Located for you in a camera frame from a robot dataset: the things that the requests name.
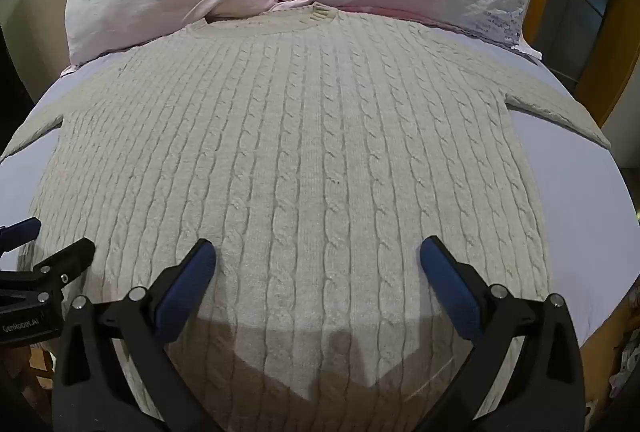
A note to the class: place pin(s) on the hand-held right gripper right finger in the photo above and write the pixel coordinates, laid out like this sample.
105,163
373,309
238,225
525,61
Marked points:
448,284

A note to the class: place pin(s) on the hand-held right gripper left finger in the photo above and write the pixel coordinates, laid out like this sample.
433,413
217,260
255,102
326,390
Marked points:
186,288

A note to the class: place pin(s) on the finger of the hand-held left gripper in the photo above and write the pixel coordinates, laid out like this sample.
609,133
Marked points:
65,262
22,229

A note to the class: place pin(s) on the wooden door frame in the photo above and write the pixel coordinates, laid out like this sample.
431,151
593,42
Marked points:
595,37

